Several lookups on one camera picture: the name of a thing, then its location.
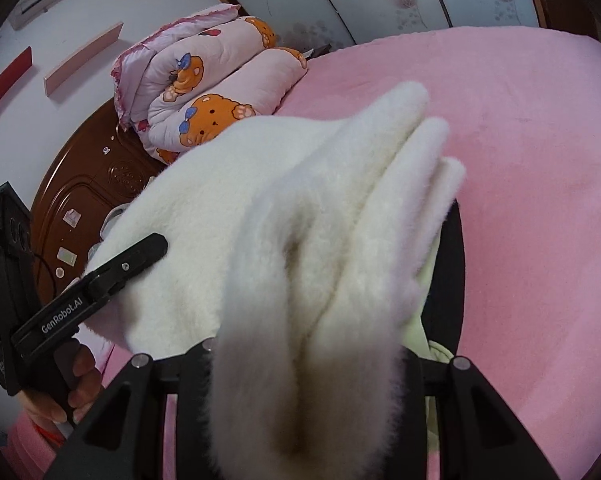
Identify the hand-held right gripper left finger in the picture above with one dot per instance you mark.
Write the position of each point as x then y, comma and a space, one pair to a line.
195, 365

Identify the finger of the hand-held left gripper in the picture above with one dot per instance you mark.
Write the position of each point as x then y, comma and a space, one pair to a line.
130, 260

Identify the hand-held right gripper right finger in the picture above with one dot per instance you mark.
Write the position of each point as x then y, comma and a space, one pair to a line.
463, 410

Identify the white knitted cardigan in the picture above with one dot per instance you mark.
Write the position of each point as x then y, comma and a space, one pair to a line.
280, 210

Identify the person's left forearm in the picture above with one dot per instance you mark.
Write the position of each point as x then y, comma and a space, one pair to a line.
30, 440

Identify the stack of folded clothes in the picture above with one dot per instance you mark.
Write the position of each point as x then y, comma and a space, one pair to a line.
421, 330

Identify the person's left hand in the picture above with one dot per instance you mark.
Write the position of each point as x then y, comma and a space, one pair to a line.
86, 377

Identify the beige crumpled cloth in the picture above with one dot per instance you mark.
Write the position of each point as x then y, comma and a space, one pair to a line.
111, 220

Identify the brown wooden headboard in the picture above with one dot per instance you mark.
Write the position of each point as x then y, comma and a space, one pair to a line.
80, 190

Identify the black folded garment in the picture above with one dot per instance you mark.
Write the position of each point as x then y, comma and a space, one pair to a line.
450, 270

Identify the pink bear print quilt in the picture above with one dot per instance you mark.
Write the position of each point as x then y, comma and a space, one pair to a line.
205, 85

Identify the pink fleece blanket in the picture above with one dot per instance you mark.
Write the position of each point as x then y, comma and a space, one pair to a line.
530, 185

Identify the red wall shelf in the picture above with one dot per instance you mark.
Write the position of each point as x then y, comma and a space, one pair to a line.
5, 85

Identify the pink wall shelf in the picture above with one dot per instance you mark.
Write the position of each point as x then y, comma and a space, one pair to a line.
80, 60

